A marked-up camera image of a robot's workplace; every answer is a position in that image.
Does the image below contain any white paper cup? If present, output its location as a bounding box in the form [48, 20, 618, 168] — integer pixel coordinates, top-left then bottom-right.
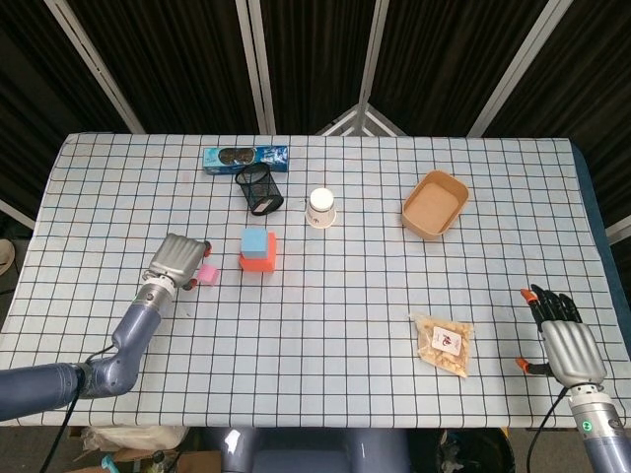
[305, 187, 338, 231]

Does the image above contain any black white-framed folding screen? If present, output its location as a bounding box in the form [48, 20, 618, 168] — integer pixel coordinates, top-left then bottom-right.
[0, 0, 631, 245]

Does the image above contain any white round object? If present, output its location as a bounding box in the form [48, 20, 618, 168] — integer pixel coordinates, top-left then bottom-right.
[0, 238, 16, 277]

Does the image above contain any black waste bin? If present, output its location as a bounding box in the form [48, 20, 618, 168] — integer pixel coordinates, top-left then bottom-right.
[408, 428, 517, 473]

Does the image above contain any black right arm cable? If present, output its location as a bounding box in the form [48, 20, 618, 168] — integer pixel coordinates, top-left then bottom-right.
[526, 386, 568, 473]

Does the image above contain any checkered light blue tablecloth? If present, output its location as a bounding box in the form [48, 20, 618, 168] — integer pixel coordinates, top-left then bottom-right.
[0, 131, 617, 430]

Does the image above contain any brown cardboard box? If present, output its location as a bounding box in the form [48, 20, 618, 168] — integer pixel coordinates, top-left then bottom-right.
[73, 446, 223, 473]

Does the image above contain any white plastic bag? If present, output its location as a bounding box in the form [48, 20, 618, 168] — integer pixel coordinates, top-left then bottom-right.
[81, 426, 191, 452]

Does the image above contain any brown paper bowl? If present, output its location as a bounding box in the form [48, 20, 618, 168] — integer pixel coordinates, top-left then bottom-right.
[400, 169, 470, 241]

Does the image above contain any black mesh pen holder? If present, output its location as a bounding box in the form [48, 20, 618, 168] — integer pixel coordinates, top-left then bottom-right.
[234, 163, 285, 217]

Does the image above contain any blue cookie box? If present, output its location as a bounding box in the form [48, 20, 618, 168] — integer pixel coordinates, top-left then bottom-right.
[203, 144, 290, 176]

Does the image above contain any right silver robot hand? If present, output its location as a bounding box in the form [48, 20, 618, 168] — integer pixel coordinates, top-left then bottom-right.
[515, 284, 607, 388]

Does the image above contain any large orange foam block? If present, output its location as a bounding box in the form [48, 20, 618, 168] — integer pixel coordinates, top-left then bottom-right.
[239, 232, 278, 273]

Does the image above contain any clear snack bag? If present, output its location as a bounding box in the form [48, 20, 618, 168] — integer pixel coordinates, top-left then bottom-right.
[410, 312, 475, 379]

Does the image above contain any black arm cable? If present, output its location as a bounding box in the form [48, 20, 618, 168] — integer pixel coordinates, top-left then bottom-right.
[38, 344, 114, 473]
[526, 386, 568, 473]

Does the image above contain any blue block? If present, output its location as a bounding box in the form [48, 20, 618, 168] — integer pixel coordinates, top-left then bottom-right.
[240, 228, 271, 261]

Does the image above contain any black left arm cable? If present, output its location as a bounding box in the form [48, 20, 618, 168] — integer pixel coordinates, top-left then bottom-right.
[38, 344, 114, 473]

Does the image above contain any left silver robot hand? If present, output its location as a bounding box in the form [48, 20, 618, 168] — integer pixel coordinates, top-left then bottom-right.
[142, 233, 216, 292]

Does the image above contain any blue-grey robot torso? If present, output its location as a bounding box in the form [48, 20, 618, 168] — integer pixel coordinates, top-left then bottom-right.
[201, 426, 413, 473]

